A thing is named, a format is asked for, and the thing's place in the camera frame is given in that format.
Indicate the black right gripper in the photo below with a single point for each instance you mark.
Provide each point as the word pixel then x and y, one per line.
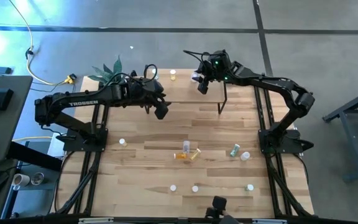
pixel 206 74

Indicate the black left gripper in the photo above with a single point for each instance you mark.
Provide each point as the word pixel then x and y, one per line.
pixel 154 93

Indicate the pale yellow pill bottle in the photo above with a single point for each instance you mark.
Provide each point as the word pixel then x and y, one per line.
pixel 122 142
pixel 173 74
pixel 194 154

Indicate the clear plastic bottle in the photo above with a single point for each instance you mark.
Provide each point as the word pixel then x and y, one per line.
pixel 186 146

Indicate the orange pill bottle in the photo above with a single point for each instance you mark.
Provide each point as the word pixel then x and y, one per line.
pixel 194 188
pixel 173 187
pixel 180 155

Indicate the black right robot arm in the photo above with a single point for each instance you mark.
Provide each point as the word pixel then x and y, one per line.
pixel 269 84

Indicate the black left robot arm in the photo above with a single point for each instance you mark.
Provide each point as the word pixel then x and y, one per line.
pixel 98 99

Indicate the green plant in white pot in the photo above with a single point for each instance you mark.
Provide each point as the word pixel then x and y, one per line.
pixel 114 73

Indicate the black desk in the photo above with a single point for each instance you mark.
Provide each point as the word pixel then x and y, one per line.
pixel 8 124

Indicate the blue-grey metal cart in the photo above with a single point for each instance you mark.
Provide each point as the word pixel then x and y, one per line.
pixel 351 146

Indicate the black aluminium rig frame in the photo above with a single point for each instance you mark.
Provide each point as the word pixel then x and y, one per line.
pixel 154 221

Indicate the silver frame bracket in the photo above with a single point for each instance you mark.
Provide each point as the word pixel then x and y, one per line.
pixel 95 220
pixel 269 221

